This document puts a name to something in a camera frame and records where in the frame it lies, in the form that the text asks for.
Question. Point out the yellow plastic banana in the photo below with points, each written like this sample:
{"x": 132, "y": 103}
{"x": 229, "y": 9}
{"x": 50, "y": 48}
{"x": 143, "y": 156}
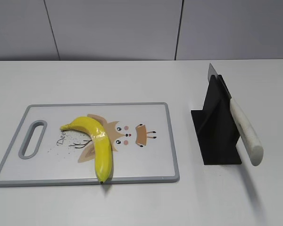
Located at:
{"x": 100, "y": 150}

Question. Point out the white-handled kitchen knife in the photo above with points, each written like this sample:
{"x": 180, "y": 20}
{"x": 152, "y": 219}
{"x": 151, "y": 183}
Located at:
{"x": 248, "y": 135}

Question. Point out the white grey-rimmed cutting board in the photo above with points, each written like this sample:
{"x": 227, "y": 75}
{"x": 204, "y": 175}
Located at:
{"x": 40, "y": 154}

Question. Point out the black knife stand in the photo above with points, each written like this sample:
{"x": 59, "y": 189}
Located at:
{"x": 215, "y": 128}

